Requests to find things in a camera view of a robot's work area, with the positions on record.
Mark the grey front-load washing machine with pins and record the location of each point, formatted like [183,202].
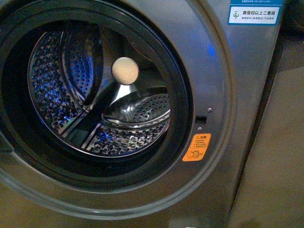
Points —
[226,66]

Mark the orange warning sticker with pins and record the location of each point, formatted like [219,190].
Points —
[197,147]

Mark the perforated steel drum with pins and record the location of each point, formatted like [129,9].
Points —
[95,92]

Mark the black rubber door gasket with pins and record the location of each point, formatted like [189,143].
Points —
[38,157]

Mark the blue white info sticker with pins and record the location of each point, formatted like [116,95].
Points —
[254,12]

